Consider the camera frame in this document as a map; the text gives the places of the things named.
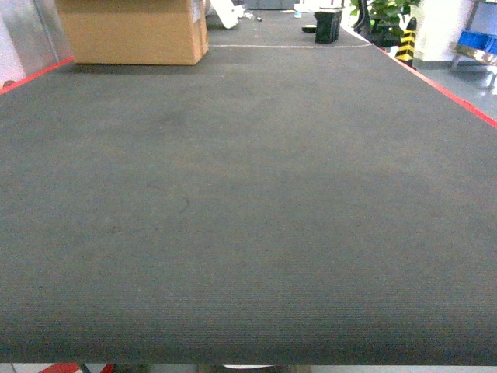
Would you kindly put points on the lower blue shelf bin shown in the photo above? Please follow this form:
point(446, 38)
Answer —
point(482, 41)

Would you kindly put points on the steel shelf rack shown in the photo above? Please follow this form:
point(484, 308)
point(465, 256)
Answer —
point(481, 17)

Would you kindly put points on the black box on table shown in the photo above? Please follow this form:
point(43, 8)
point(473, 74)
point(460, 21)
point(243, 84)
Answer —
point(327, 26)

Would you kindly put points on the black office chair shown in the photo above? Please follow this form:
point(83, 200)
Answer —
point(374, 29)

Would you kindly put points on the yellow black traffic cone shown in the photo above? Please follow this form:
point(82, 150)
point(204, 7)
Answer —
point(406, 50)

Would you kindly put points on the large cardboard box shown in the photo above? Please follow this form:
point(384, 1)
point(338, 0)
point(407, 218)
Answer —
point(135, 32)

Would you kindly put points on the green potted plant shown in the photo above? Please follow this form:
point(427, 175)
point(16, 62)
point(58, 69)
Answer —
point(395, 11)

